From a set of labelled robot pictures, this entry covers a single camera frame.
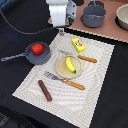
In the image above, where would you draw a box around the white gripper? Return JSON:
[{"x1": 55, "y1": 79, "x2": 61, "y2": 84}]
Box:
[{"x1": 49, "y1": 2, "x2": 77, "y2": 36}]

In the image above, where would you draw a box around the yellow butter box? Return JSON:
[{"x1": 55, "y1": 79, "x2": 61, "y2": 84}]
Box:
[{"x1": 72, "y1": 38, "x2": 85, "y2": 53}]

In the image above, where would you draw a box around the red toy tomato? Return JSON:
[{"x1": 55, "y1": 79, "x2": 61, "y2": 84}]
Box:
[{"x1": 31, "y1": 44, "x2": 44, "y2": 55}]

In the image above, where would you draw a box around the grey pot with long handle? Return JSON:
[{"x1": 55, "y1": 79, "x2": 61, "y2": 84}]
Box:
[{"x1": 2, "y1": 42, "x2": 51, "y2": 65}]

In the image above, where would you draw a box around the yellow toy banana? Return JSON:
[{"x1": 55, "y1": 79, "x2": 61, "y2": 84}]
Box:
[{"x1": 66, "y1": 56, "x2": 76, "y2": 73}]

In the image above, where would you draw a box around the brown toy sausage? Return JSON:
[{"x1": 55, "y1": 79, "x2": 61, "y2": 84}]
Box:
[{"x1": 38, "y1": 80, "x2": 52, "y2": 101}]

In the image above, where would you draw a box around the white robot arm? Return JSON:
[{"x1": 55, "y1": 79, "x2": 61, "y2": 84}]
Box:
[{"x1": 46, "y1": 0, "x2": 77, "y2": 36}]

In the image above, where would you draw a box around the round tan wooden plate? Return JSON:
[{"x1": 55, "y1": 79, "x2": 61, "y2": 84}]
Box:
[{"x1": 55, "y1": 56, "x2": 83, "y2": 79}]

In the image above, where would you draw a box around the brown wooden board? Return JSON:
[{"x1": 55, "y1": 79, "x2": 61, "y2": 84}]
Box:
[{"x1": 47, "y1": 0, "x2": 128, "y2": 44}]

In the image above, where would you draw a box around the white woven placemat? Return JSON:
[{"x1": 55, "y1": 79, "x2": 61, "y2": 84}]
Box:
[{"x1": 13, "y1": 33, "x2": 114, "y2": 128}]

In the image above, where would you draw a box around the beige bowl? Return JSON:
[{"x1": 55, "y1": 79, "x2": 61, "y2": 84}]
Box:
[{"x1": 116, "y1": 4, "x2": 128, "y2": 31}]

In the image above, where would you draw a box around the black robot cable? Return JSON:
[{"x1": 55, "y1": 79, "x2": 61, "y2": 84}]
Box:
[{"x1": 0, "y1": 8, "x2": 56, "y2": 36}]

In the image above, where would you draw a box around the knife with wooden handle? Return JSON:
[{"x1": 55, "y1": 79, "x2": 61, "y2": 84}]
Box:
[{"x1": 57, "y1": 49, "x2": 98, "y2": 64}]

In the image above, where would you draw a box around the fork with wooden handle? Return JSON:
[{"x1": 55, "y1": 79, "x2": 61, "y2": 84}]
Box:
[{"x1": 44, "y1": 71, "x2": 85, "y2": 90}]

